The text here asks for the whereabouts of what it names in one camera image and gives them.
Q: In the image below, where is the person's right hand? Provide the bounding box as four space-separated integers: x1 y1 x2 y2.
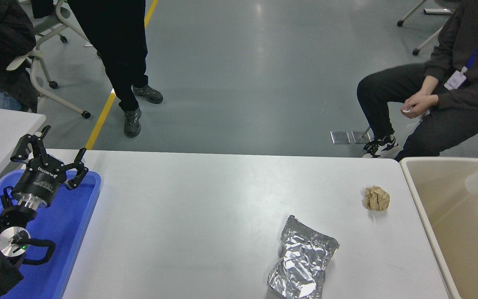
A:
404 89 430 105

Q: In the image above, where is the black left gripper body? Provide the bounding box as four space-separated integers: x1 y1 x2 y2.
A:
13 154 67 205

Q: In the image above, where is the white office chair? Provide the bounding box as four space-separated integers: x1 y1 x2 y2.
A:
7 47 91 120

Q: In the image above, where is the black hanging garment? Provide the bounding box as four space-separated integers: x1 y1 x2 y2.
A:
32 0 55 19

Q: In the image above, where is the blue plastic tray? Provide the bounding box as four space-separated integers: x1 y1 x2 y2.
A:
0 169 102 299

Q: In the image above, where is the blue lanyard with badge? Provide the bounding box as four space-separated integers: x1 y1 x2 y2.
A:
444 0 478 90

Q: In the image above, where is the white wheeled chair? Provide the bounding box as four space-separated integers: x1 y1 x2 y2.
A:
397 0 459 56

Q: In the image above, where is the large pale plastic bin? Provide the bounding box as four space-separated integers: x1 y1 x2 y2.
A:
400 157 478 299

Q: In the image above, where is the person's left hand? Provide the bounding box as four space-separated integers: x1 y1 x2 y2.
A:
400 95 439 118

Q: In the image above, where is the silver foil tray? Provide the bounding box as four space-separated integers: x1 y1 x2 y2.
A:
268 215 340 299

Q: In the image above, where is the grey seat office chair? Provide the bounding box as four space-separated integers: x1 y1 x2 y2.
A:
34 0 102 56

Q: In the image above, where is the tan paper ball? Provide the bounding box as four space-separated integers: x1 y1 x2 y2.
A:
363 186 390 212

